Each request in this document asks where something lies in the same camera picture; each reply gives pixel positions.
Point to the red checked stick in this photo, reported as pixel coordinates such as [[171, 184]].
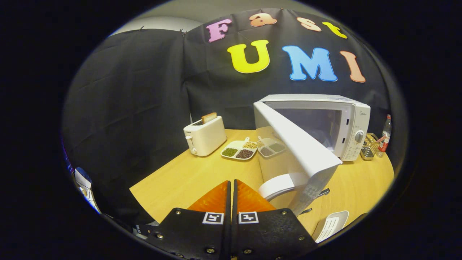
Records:
[[380, 139]]

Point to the toasted bread slice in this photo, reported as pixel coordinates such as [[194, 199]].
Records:
[[209, 117]]

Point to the small white food tray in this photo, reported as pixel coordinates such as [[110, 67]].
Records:
[[330, 225]]

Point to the cream pop-up toaster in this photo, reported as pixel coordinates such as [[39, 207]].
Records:
[[205, 139]]

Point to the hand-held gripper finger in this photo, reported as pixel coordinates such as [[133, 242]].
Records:
[[228, 202], [235, 202]]

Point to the clear plastic water bottle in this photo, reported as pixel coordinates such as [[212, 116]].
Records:
[[385, 133]]

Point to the white divided bean dish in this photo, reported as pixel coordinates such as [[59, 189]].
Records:
[[236, 151]]

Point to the white toaster oven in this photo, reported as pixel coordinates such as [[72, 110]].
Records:
[[306, 155]]

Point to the black backdrop cloth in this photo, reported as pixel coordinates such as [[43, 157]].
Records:
[[126, 108]]

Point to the white and blue object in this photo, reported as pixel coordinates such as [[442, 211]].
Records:
[[83, 180]]

